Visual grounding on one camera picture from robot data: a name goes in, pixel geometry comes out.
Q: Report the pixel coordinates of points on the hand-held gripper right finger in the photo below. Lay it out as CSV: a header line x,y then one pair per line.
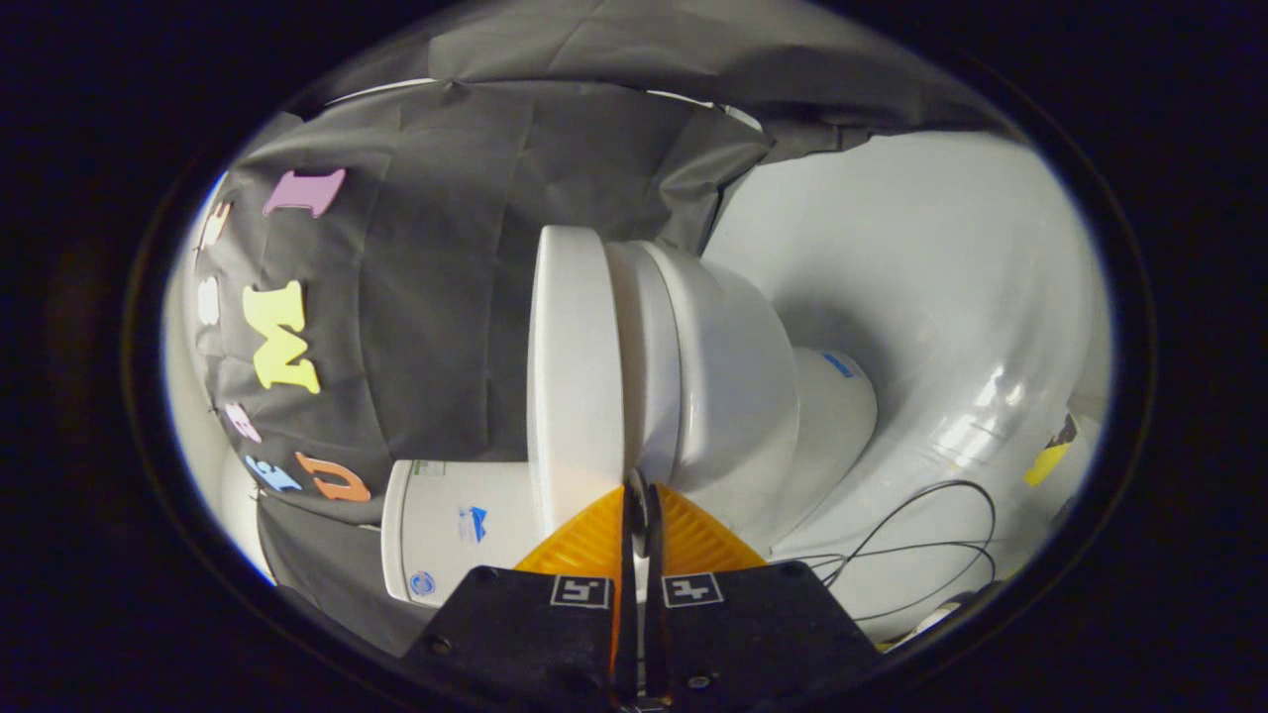
x,y
753,634

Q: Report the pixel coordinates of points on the white toilet bowl with seat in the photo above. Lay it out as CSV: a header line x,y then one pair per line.
x,y
733,396

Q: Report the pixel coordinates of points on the white toilet lid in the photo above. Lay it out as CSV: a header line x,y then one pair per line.
x,y
575,376

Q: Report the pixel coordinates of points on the yellow scrap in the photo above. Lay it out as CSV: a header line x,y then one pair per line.
x,y
1048,460

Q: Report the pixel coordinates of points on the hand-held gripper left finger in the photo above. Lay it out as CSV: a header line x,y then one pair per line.
x,y
525,634

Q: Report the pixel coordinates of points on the black backdrop cloth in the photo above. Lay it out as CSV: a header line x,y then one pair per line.
x,y
436,297

